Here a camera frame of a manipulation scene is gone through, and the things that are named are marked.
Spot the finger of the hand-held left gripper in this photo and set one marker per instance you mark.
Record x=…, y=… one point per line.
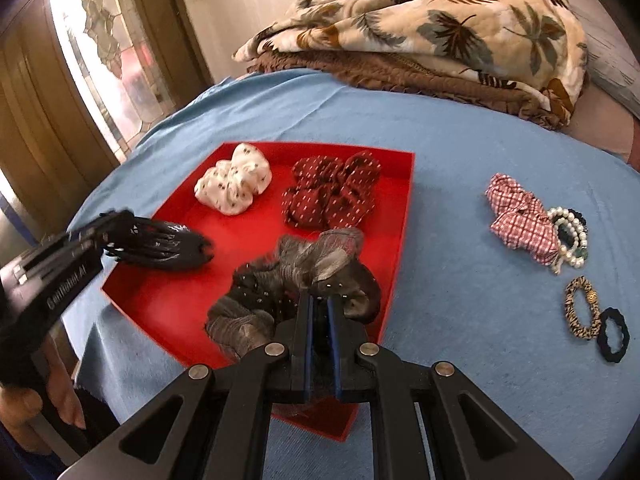
x=100, y=225
x=102, y=250

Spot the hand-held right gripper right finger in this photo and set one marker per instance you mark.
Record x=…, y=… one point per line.
x=336, y=345

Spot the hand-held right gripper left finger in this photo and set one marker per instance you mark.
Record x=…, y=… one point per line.
x=308, y=345

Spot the black hair claw clip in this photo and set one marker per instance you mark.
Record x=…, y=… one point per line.
x=170, y=250

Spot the grey mesh scrunchie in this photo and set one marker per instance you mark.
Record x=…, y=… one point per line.
x=250, y=310

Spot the red tray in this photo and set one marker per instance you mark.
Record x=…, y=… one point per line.
x=240, y=230

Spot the red checked scrunchie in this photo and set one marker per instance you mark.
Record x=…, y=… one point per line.
x=520, y=225

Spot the person's left hand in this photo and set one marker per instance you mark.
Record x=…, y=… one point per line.
x=67, y=400

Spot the white dotted scrunchie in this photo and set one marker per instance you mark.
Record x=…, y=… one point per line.
x=235, y=185

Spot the stained glass window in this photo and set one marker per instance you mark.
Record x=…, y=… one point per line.
x=115, y=85

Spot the dark red dotted scrunchie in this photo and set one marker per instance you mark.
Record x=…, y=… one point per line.
x=325, y=195

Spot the brown blanket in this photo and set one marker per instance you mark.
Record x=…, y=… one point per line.
x=375, y=70

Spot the leaf print blanket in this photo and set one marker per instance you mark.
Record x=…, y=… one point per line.
x=425, y=20

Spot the pink bed sheet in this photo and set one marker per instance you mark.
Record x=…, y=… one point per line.
x=605, y=125

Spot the pale grey pillow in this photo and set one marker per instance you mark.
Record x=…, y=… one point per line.
x=610, y=50

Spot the wooden window frame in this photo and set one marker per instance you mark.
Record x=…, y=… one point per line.
x=30, y=110

